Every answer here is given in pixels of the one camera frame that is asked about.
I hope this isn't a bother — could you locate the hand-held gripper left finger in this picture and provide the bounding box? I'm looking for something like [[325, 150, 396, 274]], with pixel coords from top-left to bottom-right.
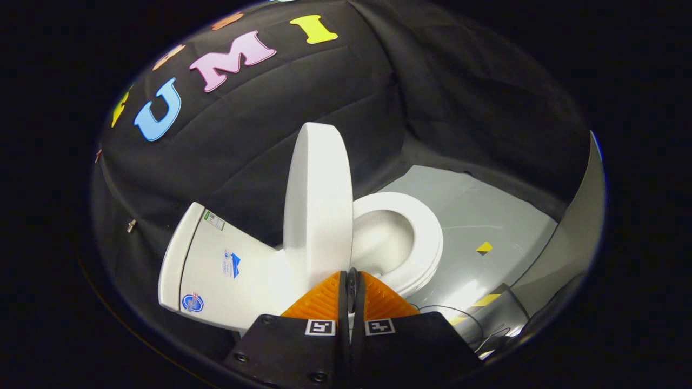
[[224, 270, 350, 389]]

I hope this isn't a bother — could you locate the white toilet seat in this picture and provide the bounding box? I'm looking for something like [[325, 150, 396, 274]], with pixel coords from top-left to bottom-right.
[[351, 192, 444, 298]]

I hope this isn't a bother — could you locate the yellow black striped tape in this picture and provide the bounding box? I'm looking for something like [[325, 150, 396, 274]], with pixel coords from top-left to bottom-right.
[[448, 293, 503, 326]]

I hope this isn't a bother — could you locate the white toilet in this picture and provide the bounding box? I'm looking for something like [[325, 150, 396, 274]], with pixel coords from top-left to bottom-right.
[[158, 192, 444, 333]]

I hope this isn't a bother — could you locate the thin black cable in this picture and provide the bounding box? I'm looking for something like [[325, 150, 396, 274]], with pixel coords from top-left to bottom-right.
[[410, 304, 522, 354]]

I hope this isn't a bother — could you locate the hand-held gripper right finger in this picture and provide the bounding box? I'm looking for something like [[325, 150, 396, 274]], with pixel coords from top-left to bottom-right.
[[349, 268, 482, 389]]

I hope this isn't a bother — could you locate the black backdrop cloth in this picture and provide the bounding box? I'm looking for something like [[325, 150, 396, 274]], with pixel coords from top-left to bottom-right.
[[91, 0, 593, 346]]

